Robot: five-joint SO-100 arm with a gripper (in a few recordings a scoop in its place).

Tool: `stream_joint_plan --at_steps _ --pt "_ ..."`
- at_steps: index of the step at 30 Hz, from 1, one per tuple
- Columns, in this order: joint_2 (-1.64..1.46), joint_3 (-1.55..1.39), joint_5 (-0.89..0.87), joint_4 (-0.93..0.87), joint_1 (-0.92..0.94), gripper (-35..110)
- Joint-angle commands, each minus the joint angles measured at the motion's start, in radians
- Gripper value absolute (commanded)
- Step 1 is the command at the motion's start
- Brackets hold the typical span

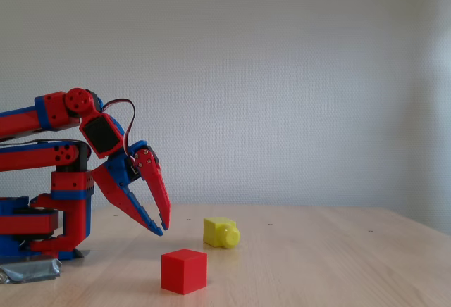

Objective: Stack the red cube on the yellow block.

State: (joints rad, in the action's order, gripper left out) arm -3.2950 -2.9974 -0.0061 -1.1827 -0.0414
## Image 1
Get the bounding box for red cube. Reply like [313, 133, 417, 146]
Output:
[160, 248, 209, 296]

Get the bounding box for yellow block with round peg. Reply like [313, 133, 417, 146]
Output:
[202, 216, 242, 251]

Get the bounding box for red white black servo cable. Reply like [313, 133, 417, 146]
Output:
[101, 98, 137, 162]

